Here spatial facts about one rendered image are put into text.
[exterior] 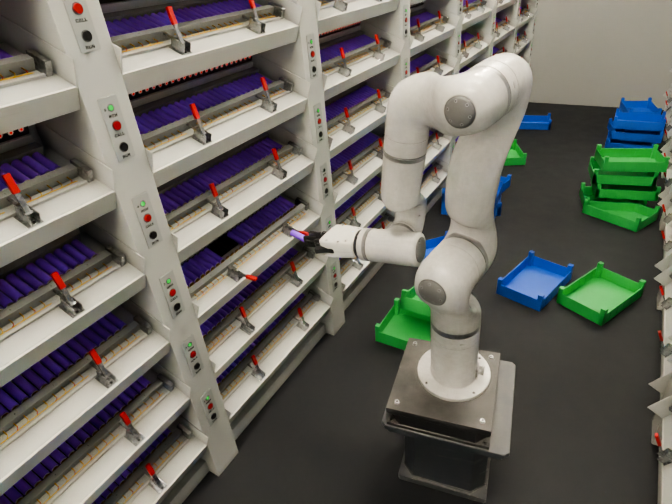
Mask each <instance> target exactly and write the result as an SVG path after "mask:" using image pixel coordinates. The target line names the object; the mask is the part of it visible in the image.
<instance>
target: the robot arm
mask: <svg viewBox="0 0 672 504"><path fill-rule="evenodd" d="M532 84H533V76H532V71H531V68H530V66H529V64H528V63H527V62H526V61H525V60H524V59H523V58H521V57H520V56H518V55H515V54H512V53H501V54H496V55H494V56H491V57H489V58H487V59H485V60H483V61H482V62H480V63H478V64H477V65H475V66H473V67H472V68H470V69H468V70H467V71H465V72H463V73H460V74H456V75H450V76H440V75H439V74H437V73H435V72H422V73H418V74H414V75H412V76H409V77H407V78H405V79H403V80H402V81H401V82H399V83H398V84H397V85H396V86H395V88H394V89H393V91H392V93H391V95H390V97H389V100H388V105H387V113H386V125H385V137H384V150H383V164H382V179H381V198H382V201H383V203H384V205H385V206H386V207H387V208H388V209H389V210H391V211H394V212H395V219H394V222H393V224H392V226H391V227H389V228H387V229H373V228H360V227H355V226H349V225H335V226H334V227H332V228H331V229H330V230H329V231H323V232H322V233H321V232H317V231H309V232H308V233H309V236H303V239H304V243H305V246H307V247H315V249H314V250H315V253H316V254H318V253H322V254H323V255H324V256H328V257H337V258H355V257H357V258H359V259H360V260H362V261H370V262H379V263H387V264H395V265H404V266H412V267H418V266H419V268H418V270H417V273H416V276H415V283H414V287H415V292H416V294H417V296H418V297H419V298H420V299H421V300H422V301H423V302H424V303H426V304H427V305H428V306H429V307H430V309H431V349H430V350H429V351H427V352H426V353H425V354H424V355H423V356H422V357H421V359H420V361H419V363H418V368H417V369H418V378H419V380H420V382H421V384H422V386H423V387H424V388H425V389H426V390H427V391H428V392H429V393H430V394H432V395H434V396H435V397H437V398H440V399H443V400H446V401H451V402H464V401H469V400H472V399H475V398H477V397H479V396H480V395H481V394H483V393H484V392H485V391H486V389H487V388H488V386H489V383H490V379H491V372H490V368H489V365H488V363H487V362H486V360H485V359H484V358H483V357H482V356H481V355H480V354H479V340H480V328H481V307H480V304H479V302H478V300H477V299H476V298H475V297H474V296H473V295H472V294H471V293H472V290H473V288H474V287H475V285H476V284H477V283H478V282H479V280H480V279H481V278H482V277H483V275H484V274H485V273H486V271H487V270H488V269H489V267H490V266H491V264H492V262H493V260H494V258H495V255H496V251H497V231H496V225H495V219H494V206H495V200H496V195H497V191H498V186H499V182H500V177H501V173H502V170H503V166H504V163H505V161H506V158H507V155H508V153H509V150H510V148H511V145H512V143H513V140H514V138H515V136H516V134H517V131H518V129H519V127H520V124H521V122H522V120H523V117H524V115H525V112H526V109H527V106H528V102H529V99H530V95H531V90H532ZM430 127H431V128H434V129H436V130H438V131H439V132H441V133H443V134H445V135H448V136H459V138H458V140H457V143H456V145H455V147H454V150H453V153H452V156H451V159H450V162H449V167H448V173H447V180H446V189H445V208H446V211H447V214H448V216H449V217H450V218H451V223H450V228H449V230H448V233H447V235H446V236H445V238H444V239H443V240H442V241H441V243H440V244H439V245H438V246H437V247H436V248H435V249H434V250H433V251H432V252H431V253H430V254H429V255H428V256H427V257H426V258H425V254H426V240H425V237H424V235H423V234H422V230H423V227H424V222H425V216H426V209H427V203H426V199H425V197H424V196H423V195H422V194H421V193H420V190H421V184H422V178H423V172H424V166H425V159H426V153H427V146H428V139H429V132H430ZM424 258H425V259H424Z"/></svg>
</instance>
